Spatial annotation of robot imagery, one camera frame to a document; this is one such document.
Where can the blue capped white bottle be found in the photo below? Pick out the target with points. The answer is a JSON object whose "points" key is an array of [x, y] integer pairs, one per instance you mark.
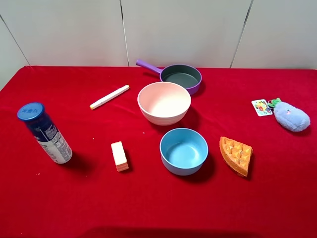
{"points": [[45, 132]]}

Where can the pink white bowl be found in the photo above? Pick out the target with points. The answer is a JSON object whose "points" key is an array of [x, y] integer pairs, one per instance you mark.
{"points": [[164, 103]]}

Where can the white marker pen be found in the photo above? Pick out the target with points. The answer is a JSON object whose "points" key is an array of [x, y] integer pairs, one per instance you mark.
{"points": [[109, 97]]}

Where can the blue plush pineapple toy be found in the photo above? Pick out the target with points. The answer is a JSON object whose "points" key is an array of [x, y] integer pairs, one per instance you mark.
{"points": [[289, 116]]}

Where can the red velvet tablecloth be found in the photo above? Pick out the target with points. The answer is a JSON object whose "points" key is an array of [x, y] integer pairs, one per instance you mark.
{"points": [[87, 197]]}

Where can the blue bowl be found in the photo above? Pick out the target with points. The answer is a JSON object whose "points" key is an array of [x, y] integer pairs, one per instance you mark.
{"points": [[183, 151]]}

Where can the purple toy frying pan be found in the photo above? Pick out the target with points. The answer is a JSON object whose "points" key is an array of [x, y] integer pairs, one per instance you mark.
{"points": [[184, 75]]}

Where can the orange waffle slice toy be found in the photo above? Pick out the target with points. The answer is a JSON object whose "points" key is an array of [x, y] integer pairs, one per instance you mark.
{"points": [[236, 155]]}

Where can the colourful paper tag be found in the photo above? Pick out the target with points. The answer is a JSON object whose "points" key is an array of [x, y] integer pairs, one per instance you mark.
{"points": [[261, 107]]}

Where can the cream wafer block toy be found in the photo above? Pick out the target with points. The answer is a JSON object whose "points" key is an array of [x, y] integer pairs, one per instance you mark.
{"points": [[119, 156]]}

